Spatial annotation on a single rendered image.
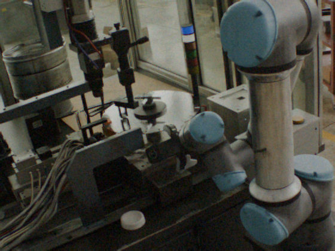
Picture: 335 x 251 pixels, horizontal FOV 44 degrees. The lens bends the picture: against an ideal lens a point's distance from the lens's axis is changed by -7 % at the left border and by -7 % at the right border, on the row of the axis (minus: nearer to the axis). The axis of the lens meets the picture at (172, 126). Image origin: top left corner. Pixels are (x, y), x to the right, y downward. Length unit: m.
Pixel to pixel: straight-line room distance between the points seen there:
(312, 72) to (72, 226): 0.89
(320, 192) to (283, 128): 0.24
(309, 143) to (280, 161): 0.57
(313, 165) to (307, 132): 0.38
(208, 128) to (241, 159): 0.12
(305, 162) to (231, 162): 0.18
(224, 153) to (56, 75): 1.12
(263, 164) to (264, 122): 0.09
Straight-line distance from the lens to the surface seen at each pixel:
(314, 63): 1.43
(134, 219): 1.28
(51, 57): 1.95
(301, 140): 1.40
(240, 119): 1.51
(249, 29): 0.75
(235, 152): 1.05
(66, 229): 1.32
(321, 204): 1.06
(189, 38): 1.63
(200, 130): 1.00
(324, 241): 1.13
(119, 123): 1.42
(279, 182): 0.90
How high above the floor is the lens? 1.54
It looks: 26 degrees down
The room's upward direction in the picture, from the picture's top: 9 degrees counter-clockwise
